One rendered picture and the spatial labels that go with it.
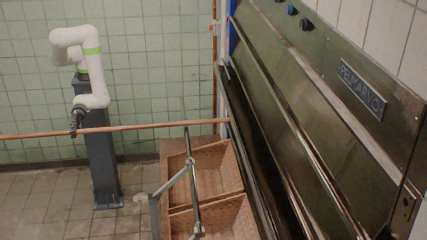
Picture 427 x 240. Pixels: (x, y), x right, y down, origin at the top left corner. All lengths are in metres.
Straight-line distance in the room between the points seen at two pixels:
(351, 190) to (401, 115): 0.28
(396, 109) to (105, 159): 2.70
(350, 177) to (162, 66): 2.68
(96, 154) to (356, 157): 2.51
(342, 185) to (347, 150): 0.10
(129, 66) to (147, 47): 0.24
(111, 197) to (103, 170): 0.30
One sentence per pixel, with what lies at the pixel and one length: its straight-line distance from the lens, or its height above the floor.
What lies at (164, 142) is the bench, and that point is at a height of 0.58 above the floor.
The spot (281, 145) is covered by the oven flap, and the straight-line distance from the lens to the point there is 1.65.
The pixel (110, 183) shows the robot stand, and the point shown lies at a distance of 3.48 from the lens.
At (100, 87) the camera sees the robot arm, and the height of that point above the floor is 1.31.
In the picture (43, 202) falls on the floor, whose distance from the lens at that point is 3.88.
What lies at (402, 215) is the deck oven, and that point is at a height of 1.86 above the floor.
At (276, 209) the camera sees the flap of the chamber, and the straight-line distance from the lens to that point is 1.51.
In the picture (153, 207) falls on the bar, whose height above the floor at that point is 0.89.
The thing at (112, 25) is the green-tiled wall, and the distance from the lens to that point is 3.45.
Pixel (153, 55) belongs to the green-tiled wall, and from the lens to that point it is 3.53.
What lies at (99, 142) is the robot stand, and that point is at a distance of 3.24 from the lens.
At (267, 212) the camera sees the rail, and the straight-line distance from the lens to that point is 1.45.
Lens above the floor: 2.45
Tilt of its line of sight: 31 degrees down
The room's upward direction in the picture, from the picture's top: straight up
